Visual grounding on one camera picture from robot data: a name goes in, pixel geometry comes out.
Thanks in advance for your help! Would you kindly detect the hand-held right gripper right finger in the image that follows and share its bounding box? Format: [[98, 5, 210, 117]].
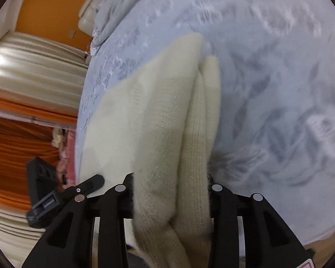
[[207, 173, 314, 268]]

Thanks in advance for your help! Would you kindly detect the pink cloth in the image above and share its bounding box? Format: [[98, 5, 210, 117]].
[[57, 131, 82, 186]]

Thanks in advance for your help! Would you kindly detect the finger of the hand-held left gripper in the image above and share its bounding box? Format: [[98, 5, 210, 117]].
[[56, 174, 105, 202]]

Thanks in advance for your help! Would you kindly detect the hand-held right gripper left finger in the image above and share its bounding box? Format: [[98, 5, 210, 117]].
[[22, 173, 135, 268]]

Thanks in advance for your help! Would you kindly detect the cream knit cardigan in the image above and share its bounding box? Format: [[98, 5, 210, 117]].
[[78, 32, 222, 268]]

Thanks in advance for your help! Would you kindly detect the beige padded headboard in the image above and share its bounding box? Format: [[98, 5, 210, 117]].
[[78, 0, 123, 37]]

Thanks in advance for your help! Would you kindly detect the silver metal bar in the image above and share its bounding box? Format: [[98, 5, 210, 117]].
[[31, 117, 79, 127]]

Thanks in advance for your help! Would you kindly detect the orange curtain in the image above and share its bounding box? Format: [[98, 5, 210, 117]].
[[0, 95, 79, 210]]

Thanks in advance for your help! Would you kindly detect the grey duvet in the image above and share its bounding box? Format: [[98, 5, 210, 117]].
[[92, 0, 155, 45]]

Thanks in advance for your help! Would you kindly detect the beige plush cloth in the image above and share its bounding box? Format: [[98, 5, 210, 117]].
[[52, 128, 69, 149]]

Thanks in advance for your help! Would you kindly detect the cream curtain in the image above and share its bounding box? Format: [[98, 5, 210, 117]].
[[0, 198, 48, 241], [0, 32, 89, 118]]

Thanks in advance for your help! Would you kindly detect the blue butterfly bed sheet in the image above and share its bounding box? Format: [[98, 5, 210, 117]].
[[75, 0, 335, 246]]

